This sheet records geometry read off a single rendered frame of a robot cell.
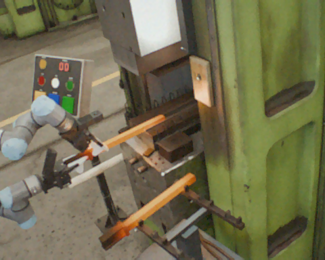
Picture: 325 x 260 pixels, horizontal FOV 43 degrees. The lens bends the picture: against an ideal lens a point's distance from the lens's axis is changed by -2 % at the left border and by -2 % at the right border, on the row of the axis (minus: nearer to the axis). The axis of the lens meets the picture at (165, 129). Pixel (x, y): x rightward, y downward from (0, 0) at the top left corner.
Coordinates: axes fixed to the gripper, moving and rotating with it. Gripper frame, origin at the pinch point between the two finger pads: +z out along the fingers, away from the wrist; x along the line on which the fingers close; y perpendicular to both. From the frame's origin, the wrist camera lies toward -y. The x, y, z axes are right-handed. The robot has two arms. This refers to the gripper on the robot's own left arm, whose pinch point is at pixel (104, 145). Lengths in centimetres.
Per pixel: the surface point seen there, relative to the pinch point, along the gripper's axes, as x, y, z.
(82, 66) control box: -42.0, -21.0, -8.3
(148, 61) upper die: 7.7, -35.5, -15.8
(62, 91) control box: -49.5, -5.4, -3.5
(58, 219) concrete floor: -89, 65, 78
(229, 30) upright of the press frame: 44, -52, -26
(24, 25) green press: -479, -37, 112
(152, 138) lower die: 7.6, -14.9, 10.6
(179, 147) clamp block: 19.7, -18.6, 13.6
